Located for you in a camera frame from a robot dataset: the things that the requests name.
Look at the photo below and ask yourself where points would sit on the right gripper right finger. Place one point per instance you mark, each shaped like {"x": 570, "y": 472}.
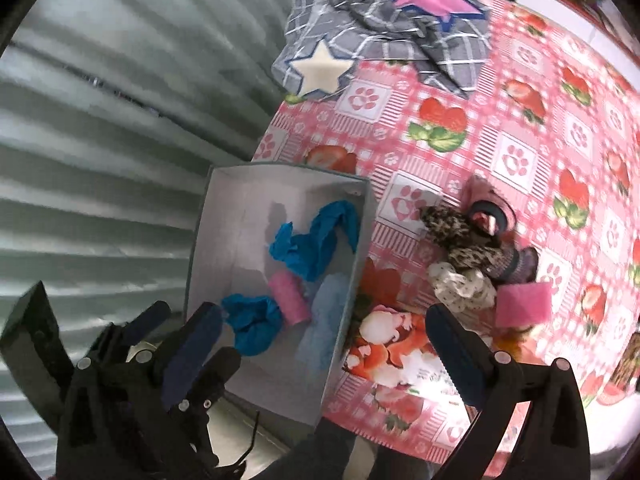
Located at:
{"x": 553, "y": 442}

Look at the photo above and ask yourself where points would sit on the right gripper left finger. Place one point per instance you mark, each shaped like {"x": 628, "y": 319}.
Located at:
{"x": 144, "y": 416}

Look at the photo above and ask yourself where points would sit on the pink sponge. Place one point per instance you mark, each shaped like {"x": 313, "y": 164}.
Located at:
{"x": 523, "y": 305}
{"x": 287, "y": 292}

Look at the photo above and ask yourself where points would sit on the white dotted scrunchie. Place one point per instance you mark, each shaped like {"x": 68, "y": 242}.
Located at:
{"x": 470, "y": 290}

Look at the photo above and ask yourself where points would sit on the purple striped knitted sock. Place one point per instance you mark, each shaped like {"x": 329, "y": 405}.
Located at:
{"x": 516, "y": 266}

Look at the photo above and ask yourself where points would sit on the light blue fluffy cloth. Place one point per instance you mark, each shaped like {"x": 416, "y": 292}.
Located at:
{"x": 315, "y": 349}

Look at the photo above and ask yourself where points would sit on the leopard print scrunchie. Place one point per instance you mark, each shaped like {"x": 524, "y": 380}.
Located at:
{"x": 452, "y": 231}

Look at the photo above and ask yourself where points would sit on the pink black knitted sock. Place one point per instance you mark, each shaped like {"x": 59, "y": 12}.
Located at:
{"x": 485, "y": 208}

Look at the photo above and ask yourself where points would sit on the blue rubber glove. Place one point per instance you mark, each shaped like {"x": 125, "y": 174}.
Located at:
{"x": 308, "y": 255}

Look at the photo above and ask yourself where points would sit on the pink patterned carton box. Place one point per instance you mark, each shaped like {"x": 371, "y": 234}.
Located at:
{"x": 519, "y": 344}

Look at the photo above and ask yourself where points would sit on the white open storage box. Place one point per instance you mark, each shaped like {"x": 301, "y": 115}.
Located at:
{"x": 248, "y": 213}

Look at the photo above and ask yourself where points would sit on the pink strawberry paw tablecloth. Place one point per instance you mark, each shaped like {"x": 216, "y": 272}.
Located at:
{"x": 547, "y": 148}

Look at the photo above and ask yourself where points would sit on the grey checked star cloth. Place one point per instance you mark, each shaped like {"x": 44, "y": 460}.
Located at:
{"x": 447, "y": 42}

